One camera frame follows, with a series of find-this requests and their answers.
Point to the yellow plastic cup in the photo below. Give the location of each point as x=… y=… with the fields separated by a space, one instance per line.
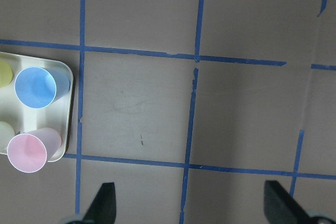
x=6 y=74

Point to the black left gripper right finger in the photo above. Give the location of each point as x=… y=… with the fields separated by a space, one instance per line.
x=280 y=207

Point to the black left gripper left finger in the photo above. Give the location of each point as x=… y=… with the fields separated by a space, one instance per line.
x=103 y=207

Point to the blue plastic cup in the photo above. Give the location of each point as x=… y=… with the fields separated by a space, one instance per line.
x=38 y=87

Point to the cream white plastic cup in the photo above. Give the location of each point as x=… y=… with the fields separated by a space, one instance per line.
x=7 y=133

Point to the pink plastic cup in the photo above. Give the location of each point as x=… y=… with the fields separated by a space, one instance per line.
x=29 y=152

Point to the cream plastic tray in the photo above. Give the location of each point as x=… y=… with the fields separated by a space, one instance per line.
x=25 y=119

